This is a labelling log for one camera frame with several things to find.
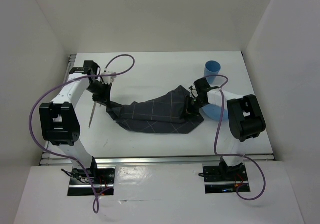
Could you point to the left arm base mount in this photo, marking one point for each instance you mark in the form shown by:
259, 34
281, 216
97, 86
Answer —
79, 184

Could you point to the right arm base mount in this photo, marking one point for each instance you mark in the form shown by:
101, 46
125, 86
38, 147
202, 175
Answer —
225, 179

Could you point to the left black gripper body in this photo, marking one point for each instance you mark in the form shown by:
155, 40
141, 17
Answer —
100, 91

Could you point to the dark grey checked cloth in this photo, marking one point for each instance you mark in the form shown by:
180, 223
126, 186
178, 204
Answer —
163, 115

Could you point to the silver fork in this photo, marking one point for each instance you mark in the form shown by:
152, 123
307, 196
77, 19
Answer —
92, 114

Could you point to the blue plastic cup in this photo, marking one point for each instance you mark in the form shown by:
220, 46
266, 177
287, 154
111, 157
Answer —
211, 69

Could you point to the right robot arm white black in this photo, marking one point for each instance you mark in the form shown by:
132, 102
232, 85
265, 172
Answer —
246, 121

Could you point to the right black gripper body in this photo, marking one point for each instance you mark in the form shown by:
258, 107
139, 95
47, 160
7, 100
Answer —
193, 104

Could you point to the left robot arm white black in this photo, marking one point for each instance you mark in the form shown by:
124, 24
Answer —
59, 122

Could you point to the aluminium table frame rail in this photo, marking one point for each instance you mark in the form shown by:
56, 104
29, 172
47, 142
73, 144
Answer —
154, 74

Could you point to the blue plastic plate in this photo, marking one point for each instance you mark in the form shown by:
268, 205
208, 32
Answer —
212, 111

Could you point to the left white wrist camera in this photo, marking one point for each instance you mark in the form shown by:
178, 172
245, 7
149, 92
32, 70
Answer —
108, 77

